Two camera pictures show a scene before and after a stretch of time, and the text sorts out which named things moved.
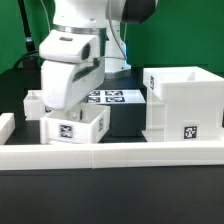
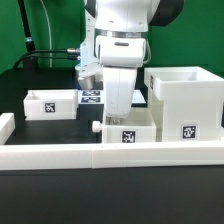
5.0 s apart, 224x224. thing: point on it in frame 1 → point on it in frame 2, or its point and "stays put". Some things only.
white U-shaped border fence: [78, 156] stays put
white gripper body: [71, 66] → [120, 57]
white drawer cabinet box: [184, 104] stays put
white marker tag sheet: [116, 97] stays put
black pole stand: [31, 60] stays put
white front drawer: [80, 124] → [131, 129]
